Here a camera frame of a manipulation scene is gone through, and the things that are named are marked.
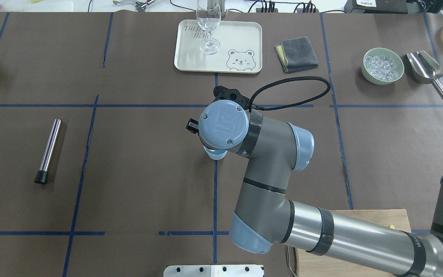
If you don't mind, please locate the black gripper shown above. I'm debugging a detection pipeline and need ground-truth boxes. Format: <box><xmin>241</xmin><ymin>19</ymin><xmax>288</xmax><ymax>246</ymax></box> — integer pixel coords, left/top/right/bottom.
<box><xmin>185</xmin><ymin>85</ymin><xmax>250</xmax><ymax>136</ymax></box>

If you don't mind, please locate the steel muddler black tip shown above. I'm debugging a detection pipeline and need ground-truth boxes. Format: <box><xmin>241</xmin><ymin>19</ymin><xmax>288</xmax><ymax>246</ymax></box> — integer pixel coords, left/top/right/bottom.
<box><xmin>34</xmin><ymin>118</ymin><xmax>62</xmax><ymax>184</ymax></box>

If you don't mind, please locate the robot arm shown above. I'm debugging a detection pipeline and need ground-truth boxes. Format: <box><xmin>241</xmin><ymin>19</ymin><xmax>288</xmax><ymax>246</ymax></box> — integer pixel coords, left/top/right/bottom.
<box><xmin>186</xmin><ymin>86</ymin><xmax>443</xmax><ymax>277</ymax></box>

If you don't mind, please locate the light blue plastic cup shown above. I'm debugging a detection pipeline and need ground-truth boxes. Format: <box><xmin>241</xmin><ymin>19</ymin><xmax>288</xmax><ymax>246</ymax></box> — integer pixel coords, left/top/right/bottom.
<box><xmin>204</xmin><ymin>147</ymin><xmax>228</xmax><ymax>160</ymax></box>

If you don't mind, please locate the beige bear tray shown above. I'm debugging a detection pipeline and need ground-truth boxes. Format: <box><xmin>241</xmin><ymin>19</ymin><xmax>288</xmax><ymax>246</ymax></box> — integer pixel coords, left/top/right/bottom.
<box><xmin>174</xmin><ymin>20</ymin><xmax>263</xmax><ymax>73</ymax></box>

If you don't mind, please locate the clear wine glass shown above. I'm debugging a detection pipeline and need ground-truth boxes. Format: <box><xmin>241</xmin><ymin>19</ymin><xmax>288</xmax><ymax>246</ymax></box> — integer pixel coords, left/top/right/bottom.
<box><xmin>196</xmin><ymin>0</ymin><xmax>222</xmax><ymax>55</ymax></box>

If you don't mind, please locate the grey folded cloth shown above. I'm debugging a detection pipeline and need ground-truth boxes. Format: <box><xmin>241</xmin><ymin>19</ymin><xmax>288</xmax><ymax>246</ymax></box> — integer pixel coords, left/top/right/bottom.
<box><xmin>274</xmin><ymin>37</ymin><xmax>319</xmax><ymax>73</ymax></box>

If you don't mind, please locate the metal reacher grabber tool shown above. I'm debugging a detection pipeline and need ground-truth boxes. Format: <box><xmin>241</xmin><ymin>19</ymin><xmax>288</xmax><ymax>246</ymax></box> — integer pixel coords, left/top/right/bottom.
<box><xmin>112</xmin><ymin>0</ymin><xmax>156</xmax><ymax>12</ymax></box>

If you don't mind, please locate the green bowl with ice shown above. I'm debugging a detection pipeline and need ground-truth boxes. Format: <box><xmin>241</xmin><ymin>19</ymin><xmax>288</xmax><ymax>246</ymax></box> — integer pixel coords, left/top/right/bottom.
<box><xmin>361</xmin><ymin>48</ymin><xmax>405</xmax><ymax>85</ymax></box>

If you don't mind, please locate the wooden cutting board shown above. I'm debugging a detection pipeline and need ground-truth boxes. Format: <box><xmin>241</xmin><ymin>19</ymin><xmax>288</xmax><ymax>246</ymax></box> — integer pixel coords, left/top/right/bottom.
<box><xmin>294</xmin><ymin>209</ymin><xmax>411</xmax><ymax>277</ymax></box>

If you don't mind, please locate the metal ice scoop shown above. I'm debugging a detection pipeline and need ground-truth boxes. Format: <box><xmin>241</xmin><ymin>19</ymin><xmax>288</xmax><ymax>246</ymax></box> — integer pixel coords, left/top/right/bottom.
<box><xmin>406</xmin><ymin>50</ymin><xmax>443</xmax><ymax>100</ymax></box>

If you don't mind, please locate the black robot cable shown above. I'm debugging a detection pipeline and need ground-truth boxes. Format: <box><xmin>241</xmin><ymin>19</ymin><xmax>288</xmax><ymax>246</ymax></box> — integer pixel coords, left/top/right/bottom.
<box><xmin>248</xmin><ymin>76</ymin><xmax>331</xmax><ymax>112</ymax></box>

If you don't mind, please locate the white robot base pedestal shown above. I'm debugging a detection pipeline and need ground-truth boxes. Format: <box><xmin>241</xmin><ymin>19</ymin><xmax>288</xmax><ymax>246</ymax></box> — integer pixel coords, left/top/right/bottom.
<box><xmin>163</xmin><ymin>264</ymin><xmax>265</xmax><ymax>277</ymax></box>

